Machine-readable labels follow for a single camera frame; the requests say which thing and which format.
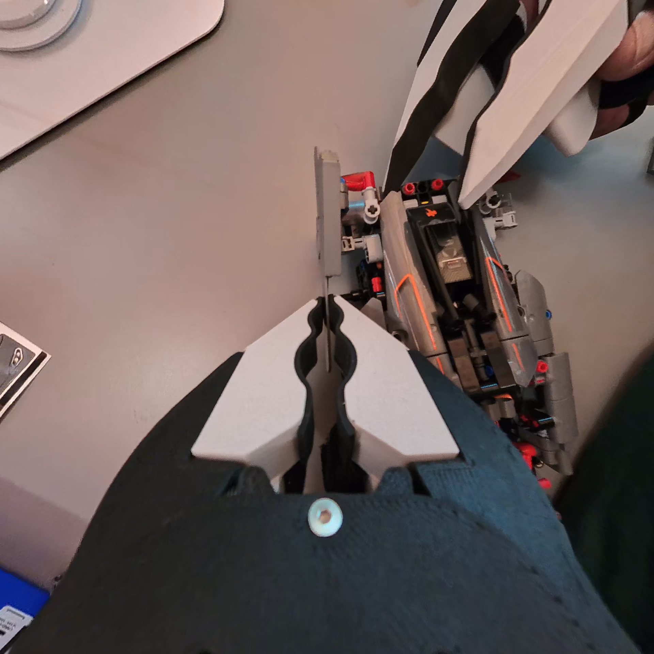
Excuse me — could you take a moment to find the grey lego wing assembly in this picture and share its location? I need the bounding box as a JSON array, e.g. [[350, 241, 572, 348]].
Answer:
[[313, 147, 342, 375]]

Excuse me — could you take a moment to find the person's green shirt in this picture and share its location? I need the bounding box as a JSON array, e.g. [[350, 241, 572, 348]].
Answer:
[[556, 347, 654, 654]]

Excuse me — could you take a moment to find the blue bin with white label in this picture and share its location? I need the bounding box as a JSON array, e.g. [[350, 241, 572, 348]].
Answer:
[[0, 566, 50, 654]]

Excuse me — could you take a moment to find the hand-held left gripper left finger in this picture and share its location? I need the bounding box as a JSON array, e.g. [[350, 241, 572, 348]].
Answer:
[[191, 298, 324, 483]]

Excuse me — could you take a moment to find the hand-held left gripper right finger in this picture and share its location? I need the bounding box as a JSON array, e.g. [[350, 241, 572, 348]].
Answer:
[[332, 294, 461, 483]]

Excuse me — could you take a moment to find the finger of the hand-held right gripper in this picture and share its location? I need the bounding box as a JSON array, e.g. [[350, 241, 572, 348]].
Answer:
[[458, 0, 628, 210], [383, 0, 520, 193]]

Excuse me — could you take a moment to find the white sticker sheet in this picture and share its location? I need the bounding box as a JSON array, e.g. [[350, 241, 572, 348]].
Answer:
[[0, 321, 52, 421]]

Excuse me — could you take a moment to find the grey lego vehicle model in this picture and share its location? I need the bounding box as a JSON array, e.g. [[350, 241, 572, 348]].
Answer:
[[334, 171, 580, 492]]

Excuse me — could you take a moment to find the white book stand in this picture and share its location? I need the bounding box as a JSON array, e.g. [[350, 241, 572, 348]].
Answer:
[[0, 0, 225, 160]]

